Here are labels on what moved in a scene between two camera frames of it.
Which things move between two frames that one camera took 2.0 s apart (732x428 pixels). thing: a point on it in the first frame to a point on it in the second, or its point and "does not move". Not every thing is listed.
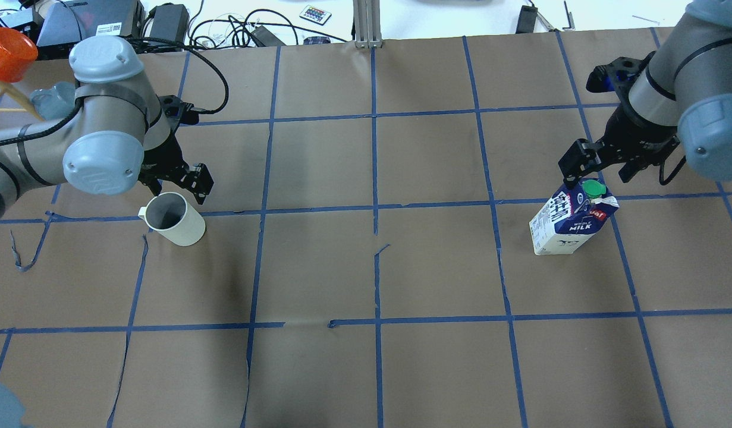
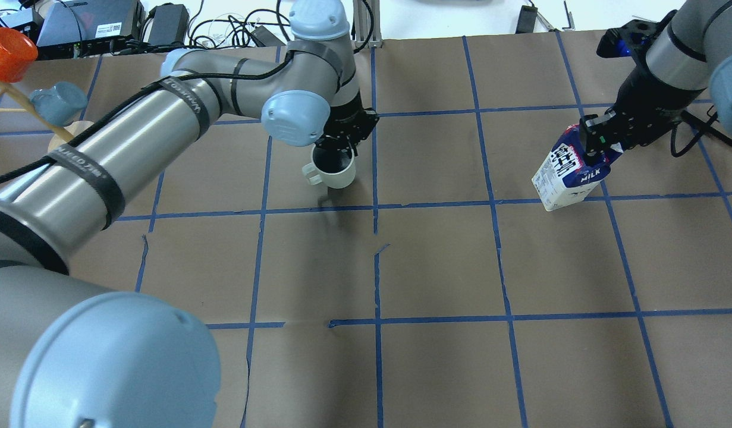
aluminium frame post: (367, 24) does not move
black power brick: (527, 18) does not move
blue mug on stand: (55, 103) does not move
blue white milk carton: (569, 216) to (563, 178)
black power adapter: (262, 37) does not move
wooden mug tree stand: (27, 104) does not move
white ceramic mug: (167, 215) to (335, 167)
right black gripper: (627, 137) to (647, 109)
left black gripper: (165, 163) to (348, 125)
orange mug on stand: (8, 53) does not move
